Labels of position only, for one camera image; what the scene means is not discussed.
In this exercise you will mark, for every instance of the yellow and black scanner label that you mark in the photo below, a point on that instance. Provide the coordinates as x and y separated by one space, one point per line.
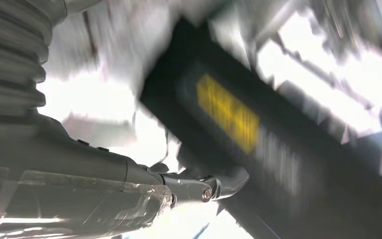
227 112

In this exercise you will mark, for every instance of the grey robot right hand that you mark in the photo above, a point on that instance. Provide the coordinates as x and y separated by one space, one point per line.
62 165

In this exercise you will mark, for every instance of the black inbound scanner machine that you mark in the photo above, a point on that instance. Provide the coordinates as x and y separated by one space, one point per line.
309 184

